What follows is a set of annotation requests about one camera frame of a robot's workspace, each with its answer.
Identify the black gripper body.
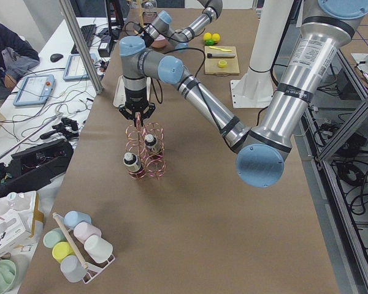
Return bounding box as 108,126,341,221
118,88,155,119

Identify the copper wire bottle basket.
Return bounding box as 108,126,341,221
126,113,166,179

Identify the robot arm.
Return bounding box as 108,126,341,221
119,1,368,187
140,0,223,49

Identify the tea bottle rear centre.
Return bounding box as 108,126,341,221
145,134,161,155

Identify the tea bottle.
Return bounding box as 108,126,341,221
123,152,143,178
145,134,161,155

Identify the tea bottle left side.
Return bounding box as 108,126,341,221
123,152,143,178

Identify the cream rabbit tray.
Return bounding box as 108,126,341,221
113,75,126,108

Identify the pink bowl of ice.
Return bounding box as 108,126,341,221
151,34,169,50

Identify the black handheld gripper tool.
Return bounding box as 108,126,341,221
39,118,79,140

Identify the far teach pendant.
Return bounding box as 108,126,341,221
63,54,90,81

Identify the teach pendant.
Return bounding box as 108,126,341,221
13,74,55,107
63,54,90,81

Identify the wooden cutting board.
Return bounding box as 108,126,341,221
204,46,240,75

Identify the steel cylinder muddler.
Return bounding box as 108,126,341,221
207,53,236,59

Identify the black keyboard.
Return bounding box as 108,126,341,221
80,24,96,50

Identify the black computer mouse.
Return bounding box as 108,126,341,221
50,53,64,63

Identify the half lemon slice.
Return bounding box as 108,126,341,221
218,60,228,68

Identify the near teach pendant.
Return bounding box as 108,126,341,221
13,74,55,107

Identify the yellow plastic knife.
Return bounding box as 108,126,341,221
209,46,232,52

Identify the wooden cup tree stand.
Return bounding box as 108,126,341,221
128,0,156,28

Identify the black equipment case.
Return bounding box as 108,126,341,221
0,139,74,198

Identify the light blue plastic cup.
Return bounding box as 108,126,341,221
64,210,92,229

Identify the pink plastic cup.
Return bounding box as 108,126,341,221
74,222,102,244

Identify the seated person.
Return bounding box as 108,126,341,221
0,23,40,100

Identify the white plastic cup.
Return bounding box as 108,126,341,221
84,235,113,263

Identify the green plastic cup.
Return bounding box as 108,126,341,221
43,228,66,249

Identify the yellow plastic cup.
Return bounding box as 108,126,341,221
52,241,74,263

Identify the grey plastic cup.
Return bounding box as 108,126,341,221
60,255,87,283

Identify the white cardboard box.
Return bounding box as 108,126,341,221
0,213,31,257

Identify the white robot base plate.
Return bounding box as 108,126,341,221
230,78,274,108

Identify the aluminium frame post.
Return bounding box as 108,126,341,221
59,0,104,94

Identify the white wire cup rack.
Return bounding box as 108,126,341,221
53,212,115,284

